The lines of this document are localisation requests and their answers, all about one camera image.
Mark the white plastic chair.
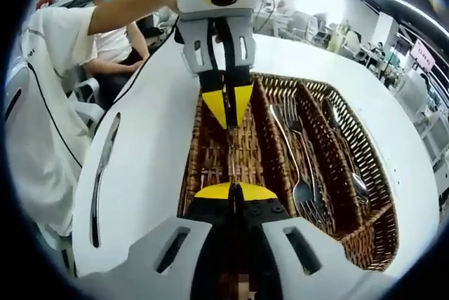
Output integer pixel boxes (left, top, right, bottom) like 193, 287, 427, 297
73, 77, 106, 129

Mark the silver spoon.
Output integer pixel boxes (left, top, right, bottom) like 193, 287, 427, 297
321, 97, 364, 192
329, 121, 371, 207

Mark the brown wicker utensil storage tray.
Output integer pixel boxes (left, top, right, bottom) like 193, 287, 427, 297
177, 71, 399, 273

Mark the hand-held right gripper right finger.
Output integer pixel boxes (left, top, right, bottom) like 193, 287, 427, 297
234, 181, 391, 300

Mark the person's white shirt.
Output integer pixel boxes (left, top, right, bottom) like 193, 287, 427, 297
10, 5, 99, 241

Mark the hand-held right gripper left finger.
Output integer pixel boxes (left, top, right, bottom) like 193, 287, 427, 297
79, 182, 236, 300

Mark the white chest device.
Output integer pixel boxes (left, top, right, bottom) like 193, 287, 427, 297
2, 64, 31, 139

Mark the thin black device cable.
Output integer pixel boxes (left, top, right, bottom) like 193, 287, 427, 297
26, 61, 87, 170

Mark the silver knife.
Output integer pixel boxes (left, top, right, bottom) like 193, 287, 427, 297
89, 112, 122, 249
226, 95, 239, 189

